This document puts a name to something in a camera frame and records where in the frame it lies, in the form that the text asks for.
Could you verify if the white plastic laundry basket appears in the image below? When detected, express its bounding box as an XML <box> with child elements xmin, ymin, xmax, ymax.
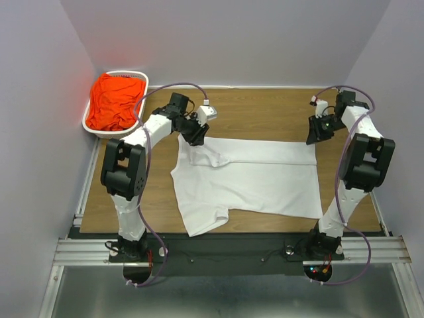
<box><xmin>81</xmin><ymin>70</ymin><xmax>149</xmax><ymax>139</ymax></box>

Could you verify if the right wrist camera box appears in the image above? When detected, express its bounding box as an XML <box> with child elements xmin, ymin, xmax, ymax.
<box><xmin>310</xmin><ymin>95</ymin><xmax>329</xmax><ymax>118</ymax></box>

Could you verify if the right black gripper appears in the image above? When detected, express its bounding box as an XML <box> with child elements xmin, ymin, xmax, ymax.
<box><xmin>305</xmin><ymin>113</ymin><xmax>346</xmax><ymax>145</ymax></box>

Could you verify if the orange t shirt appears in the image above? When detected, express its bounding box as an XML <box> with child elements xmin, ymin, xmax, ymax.
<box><xmin>85</xmin><ymin>73</ymin><xmax>146</xmax><ymax>131</ymax></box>

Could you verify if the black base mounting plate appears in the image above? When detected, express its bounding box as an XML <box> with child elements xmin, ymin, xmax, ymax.
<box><xmin>72</xmin><ymin>233</ymin><xmax>344</xmax><ymax>283</ymax></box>

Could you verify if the white t shirt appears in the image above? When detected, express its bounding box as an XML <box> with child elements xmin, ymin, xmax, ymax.
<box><xmin>171</xmin><ymin>136</ymin><xmax>323</xmax><ymax>237</ymax></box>

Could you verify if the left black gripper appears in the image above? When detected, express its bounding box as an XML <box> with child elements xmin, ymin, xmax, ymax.
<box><xmin>176</xmin><ymin>113</ymin><xmax>210</xmax><ymax>148</ymax></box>

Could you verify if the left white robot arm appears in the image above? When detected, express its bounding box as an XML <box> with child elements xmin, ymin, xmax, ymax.
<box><xmin>101</xmin><ymin>93</ymin><xmax>217</xmax><ymax>262</ymax></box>

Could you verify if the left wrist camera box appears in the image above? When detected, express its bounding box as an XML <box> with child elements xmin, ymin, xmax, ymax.
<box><xmin>197</xmin><ymin>105</ymin><xmax>218</xmax><ymax>127</ymax></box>

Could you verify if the aluminium frame rail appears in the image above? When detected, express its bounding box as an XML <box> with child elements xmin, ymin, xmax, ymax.
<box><xmin>38</xmin><ymin>138</ymin><xmax>113</xmax><ymax>318</ymax></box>

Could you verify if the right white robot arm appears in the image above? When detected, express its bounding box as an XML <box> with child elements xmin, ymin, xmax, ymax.
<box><xmin>305</xmin><ymin>87</ymin><xmax>396</xmax><ymax>258</ymax></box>

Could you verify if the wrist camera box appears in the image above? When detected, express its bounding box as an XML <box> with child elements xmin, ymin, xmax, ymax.
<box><xmin>310</xmin><ymin>95</ymin><xmax>329</xmax><ymax>118</ymax></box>
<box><xmin>197</xmin><ymin>105</ymin><xmax>218</xmax><ymax>127</ymax></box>

